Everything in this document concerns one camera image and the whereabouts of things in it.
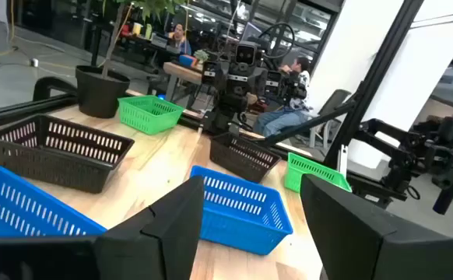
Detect grey chair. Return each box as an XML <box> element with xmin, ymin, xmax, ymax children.
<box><xmin>307</xmin><ymin>89</ymin><xmax>353</xmax><ymax>149</ymax></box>

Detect black curved chair back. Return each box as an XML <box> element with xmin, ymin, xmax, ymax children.
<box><xmin>32</xmin><ymin>75</ymin><xmax>78</xmax><ymax>103</ymax></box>

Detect small potted succulent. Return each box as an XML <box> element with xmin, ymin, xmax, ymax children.
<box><xmin>192</xmin><ymin>49</ymin><xmax>210</xmax><ymax>65</ymax></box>

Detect green slotted plastic basket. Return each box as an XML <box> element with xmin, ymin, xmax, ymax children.
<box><xmin>118</xmin><ymin>95</ymin><xmax>185</xmax><ymax>136</ymax></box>
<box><xmin>283</xmin><ymin>152</ymin><xmax>353</xmax><ymax>194</ymax></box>

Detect black plant pot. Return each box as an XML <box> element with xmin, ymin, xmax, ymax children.
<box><xmin>75</xmin><ymin>65</ymin><xmax>132</xmax><ymax>119</ymax></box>

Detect blue box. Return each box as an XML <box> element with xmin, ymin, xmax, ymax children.
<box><xmin>178</xmin><ymin>54</ymin><xmax>198</xmax><ymax>68</ymax></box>

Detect black slotted plastic basket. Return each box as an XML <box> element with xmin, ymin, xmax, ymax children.
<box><xmin>209</xmin><ymin>131</ymin><xmax>283</xmax><ymax>184</ymax></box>
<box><xmin>0</xmin><ymin>114</ymin><xmax>135</xmax><ymax>194</ymax></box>

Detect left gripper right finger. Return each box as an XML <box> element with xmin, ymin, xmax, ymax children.
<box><xmin>300</xmin><ymin>173</ymin><xmax>453</xmax><ymax>280</ymax></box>

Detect white plastic strip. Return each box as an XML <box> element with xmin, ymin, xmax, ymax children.
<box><xmin>336</xmin><ymin>144</ymin><xmax>349</xmax><ymax>177</ymax></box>

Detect wooden desk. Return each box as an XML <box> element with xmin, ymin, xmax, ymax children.
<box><xmin>163</xmin><ymin>61</ymin><xmax>205</xmax><ymax>103</ymax></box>

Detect green artificial plant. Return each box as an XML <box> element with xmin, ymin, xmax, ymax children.
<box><xmin>100</xmin><ymin>0</ymin><xmax>191</xmax><ymax>79</ymax></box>

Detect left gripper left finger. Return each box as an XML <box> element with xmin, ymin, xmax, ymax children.
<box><xmin>0</xmin><ymin>174</ymin><xmax>205</xmax><ymax>280</ymax></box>

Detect person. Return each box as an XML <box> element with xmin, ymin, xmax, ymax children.
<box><xmin>167</xmin><ymin>23</ymin><xmax>193</xmax><ymax>56</ymax></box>
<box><xmin>251</xmin><ymin>56</ymin><xmax>311</xmax><ymax>138</ymax></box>

